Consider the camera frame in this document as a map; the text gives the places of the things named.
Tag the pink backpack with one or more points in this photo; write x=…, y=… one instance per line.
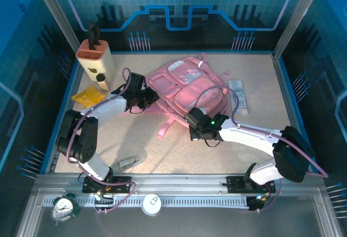
x=189, y=90

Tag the ruler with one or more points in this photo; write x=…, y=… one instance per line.
x=240, y=96

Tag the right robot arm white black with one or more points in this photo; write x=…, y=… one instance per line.
x=249, y=136

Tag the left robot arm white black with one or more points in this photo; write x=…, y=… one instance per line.
x=108, y=108

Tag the yellow snack bag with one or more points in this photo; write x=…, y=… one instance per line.
x=88, y=97

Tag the small beige bottle black cap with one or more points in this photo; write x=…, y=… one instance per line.
x=102, y=83

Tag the beige knife block orange top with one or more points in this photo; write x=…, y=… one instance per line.
x=95, y=60

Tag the aluminium front beam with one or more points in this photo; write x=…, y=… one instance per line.
x=176, y=182

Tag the white tin can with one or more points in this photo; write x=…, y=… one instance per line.
x=151, y=204

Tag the green alarm clock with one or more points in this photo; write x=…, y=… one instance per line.
x=63, y=209

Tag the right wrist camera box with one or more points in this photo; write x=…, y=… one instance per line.
x=196, y=117

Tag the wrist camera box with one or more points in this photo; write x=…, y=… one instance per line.
x=196, y=117
x=137, y=81

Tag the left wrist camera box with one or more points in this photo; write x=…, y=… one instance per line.
x=137, y=81

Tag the aluminium frame post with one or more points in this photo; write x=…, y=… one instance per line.
x=54, y=12
x=295, y=17

